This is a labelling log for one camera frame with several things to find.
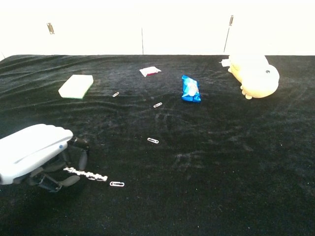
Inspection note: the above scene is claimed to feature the blue cookie packet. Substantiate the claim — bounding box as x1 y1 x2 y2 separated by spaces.
181 75 202 103

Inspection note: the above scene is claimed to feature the silver bead chain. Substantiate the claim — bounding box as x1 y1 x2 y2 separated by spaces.
63 167 108 182

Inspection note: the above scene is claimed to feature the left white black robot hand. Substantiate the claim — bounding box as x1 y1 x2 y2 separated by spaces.
0 123 91 193

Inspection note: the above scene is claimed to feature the yellow plush duck toy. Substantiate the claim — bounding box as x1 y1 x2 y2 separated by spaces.
219 54 281 100

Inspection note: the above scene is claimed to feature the red white candy packet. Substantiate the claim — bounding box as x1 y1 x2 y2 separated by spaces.
139 66 162 78

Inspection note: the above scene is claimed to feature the woven folding screen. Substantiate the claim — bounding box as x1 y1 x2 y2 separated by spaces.
0 0 315 56

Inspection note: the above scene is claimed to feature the yellow green sponge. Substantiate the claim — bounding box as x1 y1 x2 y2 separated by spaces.
58 74 95 100

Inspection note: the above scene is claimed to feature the black velvet tablecloth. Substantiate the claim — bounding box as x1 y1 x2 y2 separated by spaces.
0 54 315 236

